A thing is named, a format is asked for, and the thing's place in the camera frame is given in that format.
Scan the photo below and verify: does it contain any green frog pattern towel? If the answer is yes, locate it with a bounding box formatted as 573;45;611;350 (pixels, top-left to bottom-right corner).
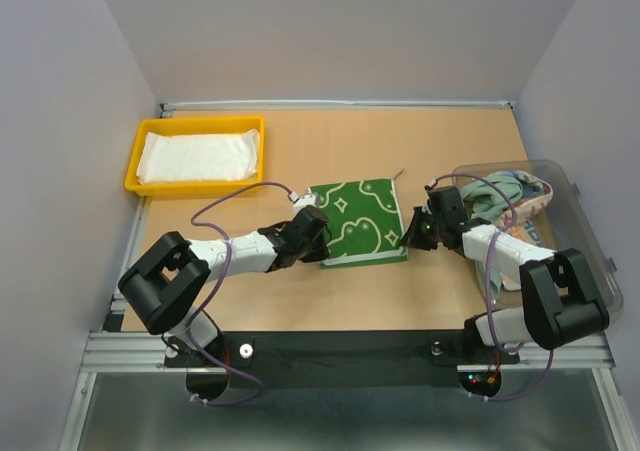
309;178;408;269

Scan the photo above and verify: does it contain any white terry towel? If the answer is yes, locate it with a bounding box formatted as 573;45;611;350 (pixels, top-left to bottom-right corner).
136;129;259;184

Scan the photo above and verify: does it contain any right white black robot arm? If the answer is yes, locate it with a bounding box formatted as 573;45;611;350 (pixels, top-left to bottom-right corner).
402;184;610;361

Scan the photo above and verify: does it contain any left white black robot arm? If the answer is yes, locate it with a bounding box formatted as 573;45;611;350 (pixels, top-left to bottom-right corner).
118;205;329;365

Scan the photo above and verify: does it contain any orange and green printed towel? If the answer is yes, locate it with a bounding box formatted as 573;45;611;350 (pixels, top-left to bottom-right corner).
494;170;555;292

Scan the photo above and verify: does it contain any clear plastic storage bin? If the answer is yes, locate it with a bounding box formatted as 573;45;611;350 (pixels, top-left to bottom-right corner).
451;158;626;330

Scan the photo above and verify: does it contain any yellow plastic tray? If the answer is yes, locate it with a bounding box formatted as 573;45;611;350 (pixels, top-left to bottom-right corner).
124;115;266;198

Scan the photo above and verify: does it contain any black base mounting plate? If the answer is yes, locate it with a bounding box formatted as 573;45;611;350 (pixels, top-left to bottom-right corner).
164;329;521;390

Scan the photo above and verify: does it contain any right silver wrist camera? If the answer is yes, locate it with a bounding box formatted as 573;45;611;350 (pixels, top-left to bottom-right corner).
425;180;439;193

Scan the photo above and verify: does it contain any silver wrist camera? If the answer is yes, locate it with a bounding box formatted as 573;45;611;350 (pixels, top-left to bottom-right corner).
292;193;319;215
425;180;439;193

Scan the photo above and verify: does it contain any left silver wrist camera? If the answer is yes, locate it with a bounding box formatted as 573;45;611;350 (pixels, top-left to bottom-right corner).
292;193;319;215

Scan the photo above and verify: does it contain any aluminium rail back edge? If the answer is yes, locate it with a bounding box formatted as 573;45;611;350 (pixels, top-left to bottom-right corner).
159;99;514;118

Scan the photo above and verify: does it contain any aluminium frame rail front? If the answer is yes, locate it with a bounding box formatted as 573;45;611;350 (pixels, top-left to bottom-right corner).
79;328;619;375

